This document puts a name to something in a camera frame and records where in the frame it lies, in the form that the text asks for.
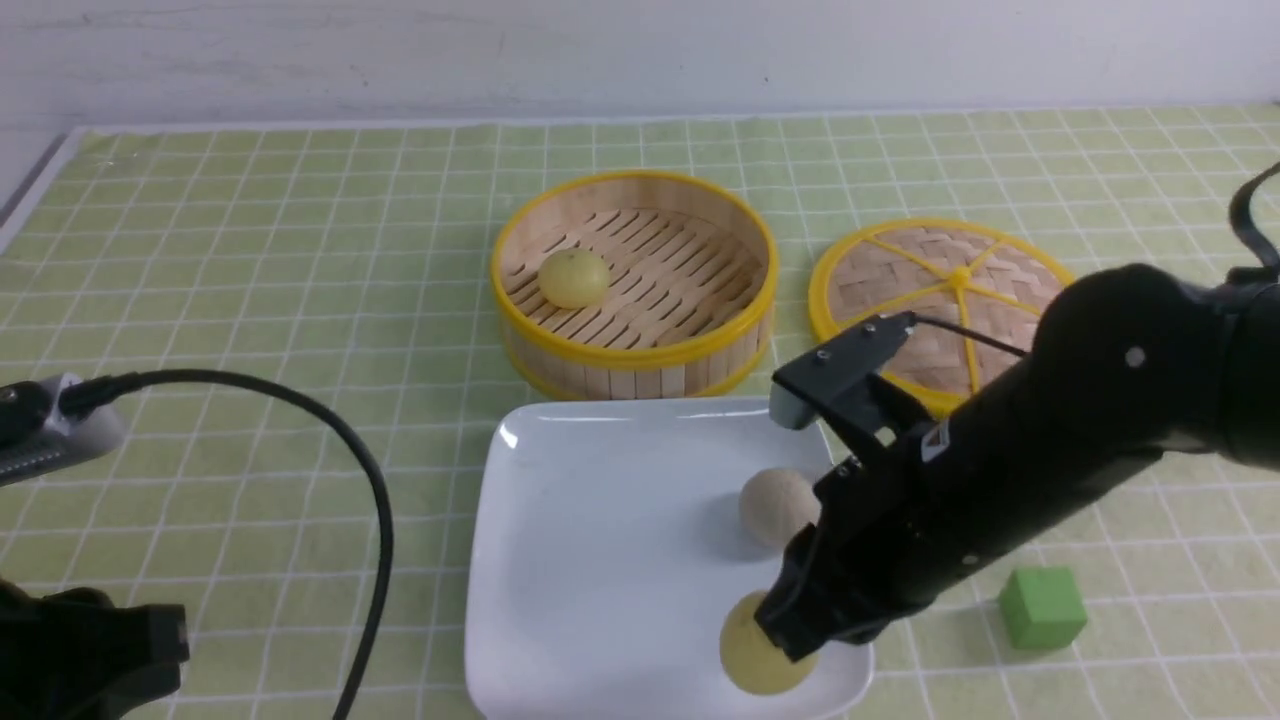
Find yellow steamed bun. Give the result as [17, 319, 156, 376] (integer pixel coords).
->
[719, 591, 818, 696]
[538, 247, 611, 310]

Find green checkered tablecloth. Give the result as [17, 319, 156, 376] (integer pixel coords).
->
[1, 106, 1277, 719]

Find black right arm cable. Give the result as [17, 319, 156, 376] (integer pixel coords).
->
[1228, 161, 1280, 281]

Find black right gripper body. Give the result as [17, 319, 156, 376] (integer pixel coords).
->
[753, 380, 1001, 664]

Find black left camera cable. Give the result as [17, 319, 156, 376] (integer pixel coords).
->
[61, 369, 396, 720]

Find green foam cube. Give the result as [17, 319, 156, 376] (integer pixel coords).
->
[998, 566, 1088, 651]

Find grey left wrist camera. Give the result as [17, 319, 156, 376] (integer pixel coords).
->
[1, 373, 125, 486]

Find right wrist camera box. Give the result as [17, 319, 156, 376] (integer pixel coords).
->
[768, 313, 931, 436]

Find beige steamed bun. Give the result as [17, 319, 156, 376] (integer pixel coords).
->
[739, 468, 820, 551]

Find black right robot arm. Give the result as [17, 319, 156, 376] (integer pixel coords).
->
[755, 264, 1279, 661]

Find woven steamer lid yellow rim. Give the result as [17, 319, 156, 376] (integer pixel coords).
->
[806, 218, 1073, 416]

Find white square plate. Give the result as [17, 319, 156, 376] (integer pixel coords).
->
[463, 397, 876, 719]

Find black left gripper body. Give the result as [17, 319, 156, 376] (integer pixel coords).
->
[1, 582, 189, 719]

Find bamboo steamer basket yellow rim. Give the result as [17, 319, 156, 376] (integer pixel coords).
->
[489, 170, 780, 401]

